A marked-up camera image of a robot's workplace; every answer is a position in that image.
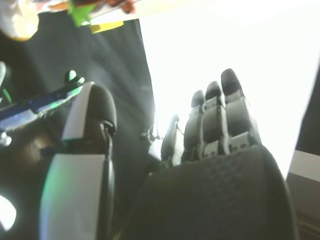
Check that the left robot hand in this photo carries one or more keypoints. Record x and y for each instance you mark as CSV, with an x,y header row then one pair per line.
x,y
215,195

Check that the white cake with chocolate drip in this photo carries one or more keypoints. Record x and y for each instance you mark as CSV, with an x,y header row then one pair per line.
x,y
17,20

